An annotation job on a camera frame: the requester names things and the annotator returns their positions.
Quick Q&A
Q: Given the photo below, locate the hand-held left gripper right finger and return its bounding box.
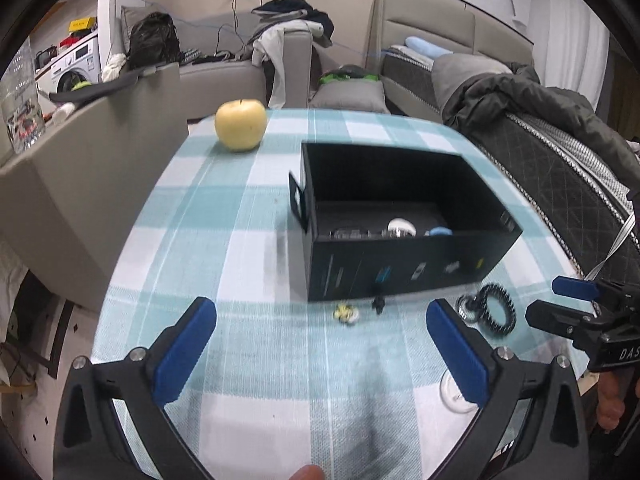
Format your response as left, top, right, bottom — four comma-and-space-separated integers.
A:
425, 298, 593, 480

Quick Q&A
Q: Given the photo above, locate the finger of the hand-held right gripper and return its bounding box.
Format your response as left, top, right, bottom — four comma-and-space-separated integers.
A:
525, 299, 598, 348
551, 275, 603, 302

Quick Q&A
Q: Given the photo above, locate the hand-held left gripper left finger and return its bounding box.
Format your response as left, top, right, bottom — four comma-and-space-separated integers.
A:
52, 296, 221, 480

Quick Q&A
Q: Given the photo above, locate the black spiral hair tie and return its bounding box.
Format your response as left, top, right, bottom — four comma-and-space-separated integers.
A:
472, 283, 517, 336

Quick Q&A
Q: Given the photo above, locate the silver ring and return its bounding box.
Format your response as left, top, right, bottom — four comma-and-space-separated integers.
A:
456, 294, 481, 322

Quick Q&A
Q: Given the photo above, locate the black cardboard box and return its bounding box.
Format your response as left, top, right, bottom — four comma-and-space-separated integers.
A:
288, 142, 523, 303

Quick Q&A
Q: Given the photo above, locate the person's right hand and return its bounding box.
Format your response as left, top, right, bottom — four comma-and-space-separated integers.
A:
597, 372, 627, 432

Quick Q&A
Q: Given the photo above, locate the grey flat ribbon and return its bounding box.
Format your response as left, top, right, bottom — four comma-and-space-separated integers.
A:
584, 212, 637, 282

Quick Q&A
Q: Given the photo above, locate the blue white checked tablecloth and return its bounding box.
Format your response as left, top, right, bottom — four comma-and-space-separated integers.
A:
92, 107, 591, 480

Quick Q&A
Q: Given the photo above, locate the grey upholstered bed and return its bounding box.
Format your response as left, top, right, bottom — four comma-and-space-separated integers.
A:
367, 0, 640, 281

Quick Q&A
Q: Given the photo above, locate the dark grey jacket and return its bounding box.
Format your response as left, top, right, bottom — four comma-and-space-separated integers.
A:
442, 67, 631, 186

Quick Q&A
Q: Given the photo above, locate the grey sofa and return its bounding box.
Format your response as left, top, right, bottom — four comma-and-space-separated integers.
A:
0, 2, 321, 313

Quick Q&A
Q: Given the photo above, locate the yellow apple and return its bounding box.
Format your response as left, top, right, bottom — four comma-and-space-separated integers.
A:
215, 99, 268, 152

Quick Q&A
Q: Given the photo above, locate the white curtain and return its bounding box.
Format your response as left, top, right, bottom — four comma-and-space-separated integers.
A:
582, 0, 640, 121

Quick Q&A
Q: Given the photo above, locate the grey pillow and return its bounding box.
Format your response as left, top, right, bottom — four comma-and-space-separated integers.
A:
431, 54, 513, 111

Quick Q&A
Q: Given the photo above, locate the black mat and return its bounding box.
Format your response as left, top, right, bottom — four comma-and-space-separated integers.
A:
49, 65, 168, 106

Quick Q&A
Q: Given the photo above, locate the grey cushion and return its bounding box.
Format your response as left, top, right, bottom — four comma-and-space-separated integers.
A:
309, 80, 392, 114

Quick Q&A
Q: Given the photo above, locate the light blue pillow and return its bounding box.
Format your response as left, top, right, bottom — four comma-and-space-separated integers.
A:
404, 36, 451, 59

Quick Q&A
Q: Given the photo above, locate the white cloth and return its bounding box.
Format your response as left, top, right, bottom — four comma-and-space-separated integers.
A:
102, 54, 131, 83

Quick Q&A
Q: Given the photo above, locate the clear plastic bag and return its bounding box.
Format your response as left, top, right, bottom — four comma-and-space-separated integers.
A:
0, 40, 47, 156

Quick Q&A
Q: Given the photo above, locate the green black bag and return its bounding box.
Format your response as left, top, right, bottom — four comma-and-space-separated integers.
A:
319, 66, 381, 86

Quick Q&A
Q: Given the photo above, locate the white washing machine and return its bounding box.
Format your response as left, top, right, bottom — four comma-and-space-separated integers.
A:
32, 30, 103, 96

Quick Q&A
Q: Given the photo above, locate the black backpack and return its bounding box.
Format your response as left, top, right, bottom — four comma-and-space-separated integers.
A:
127, 11, 181, 71

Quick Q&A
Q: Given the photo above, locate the pile of clothes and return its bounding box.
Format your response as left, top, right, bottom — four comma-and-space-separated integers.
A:
250, 0, 335, 106

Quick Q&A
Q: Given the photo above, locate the black cable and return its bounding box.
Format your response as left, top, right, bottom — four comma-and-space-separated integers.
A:
215, 0, 240, 57

